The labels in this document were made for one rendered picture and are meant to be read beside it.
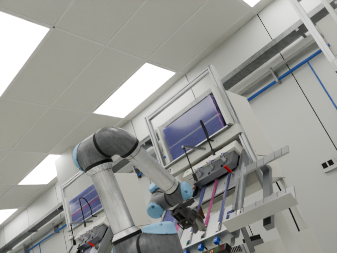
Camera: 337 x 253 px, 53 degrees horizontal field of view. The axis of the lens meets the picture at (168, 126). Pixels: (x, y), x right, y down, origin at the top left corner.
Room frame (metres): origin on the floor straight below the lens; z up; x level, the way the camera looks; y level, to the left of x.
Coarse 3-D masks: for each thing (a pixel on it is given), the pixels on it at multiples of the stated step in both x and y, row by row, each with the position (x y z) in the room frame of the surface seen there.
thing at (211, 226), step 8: (224, 208) 1.93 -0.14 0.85; (216, 216) 1.94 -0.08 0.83; (224, 216) 1.88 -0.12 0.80; (208, 224) 1.95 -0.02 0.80; (216, 224) 1.89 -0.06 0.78; (184, 232) 2.09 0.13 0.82; (200, 232) 1.96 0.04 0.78; (208, 232) 1.90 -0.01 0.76; (184, 240) 2.03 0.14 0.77; (192, 240) 1.97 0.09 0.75
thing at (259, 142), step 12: (228, 96) 2.28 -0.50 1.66; (240, 96) 2.45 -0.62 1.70; (240, 108) 2.36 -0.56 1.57; (240, 120) 2.28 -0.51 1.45; (252, 120) 2.45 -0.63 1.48; (252, 132) 2.37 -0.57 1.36; (228, 144) 2.37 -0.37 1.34; (240, 144) 2.32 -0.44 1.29; (252, 144) 2.30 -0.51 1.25; (264, 144) 2.46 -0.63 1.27; (264, 156) 2.38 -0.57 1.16; (276, 168) 2.46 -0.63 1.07; (180, 180) 2.68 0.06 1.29; (252, 180) 2.33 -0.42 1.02; (276, 180) 2.52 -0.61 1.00; (228, 192) 2.46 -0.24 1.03; (252, 192) 2.65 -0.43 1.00; (204, 204) 2.60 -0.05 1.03; (216, 204) 2.60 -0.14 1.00; (228, 204) 2.80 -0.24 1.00; (300, 216) 2.51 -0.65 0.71
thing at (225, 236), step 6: (216, 234) 1.80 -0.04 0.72; (222, 234) 1.79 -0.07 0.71; (228, 234) 1.79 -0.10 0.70; (198, 240) 1.88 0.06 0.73; (204, 240) 1.86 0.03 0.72; (210, 240) 1.85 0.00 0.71; (222, 240) 1.83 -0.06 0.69; (228, 240) 1.82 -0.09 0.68; (186, 246) 1.93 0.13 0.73; (192, 246) 1.91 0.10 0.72; (210, 246) 1.88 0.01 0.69; (192, 252) 1.95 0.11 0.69; (198, 252) 1.94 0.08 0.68
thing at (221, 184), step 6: (240, 156) 2.17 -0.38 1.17; (234, 168) 2.13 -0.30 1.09; (222, 180) 2.15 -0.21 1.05; (234, 180) 2.04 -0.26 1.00; (192, 186) 2.41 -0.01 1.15; (210, 186) 2.21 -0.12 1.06; (222, 186) 2.10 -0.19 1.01; (228, 186) 2.05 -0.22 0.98; (234, 186) 2.09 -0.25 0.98; (204, 192) 2.21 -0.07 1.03; (210, 192) 2.16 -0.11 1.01; (216, 192) 2.11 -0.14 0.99; (222, 192) 2.07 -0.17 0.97; (198, 198) 2.23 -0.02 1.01; (204, 198) 2.17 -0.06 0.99; (210, 198) 2.13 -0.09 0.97; (192, 204) 2.24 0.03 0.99
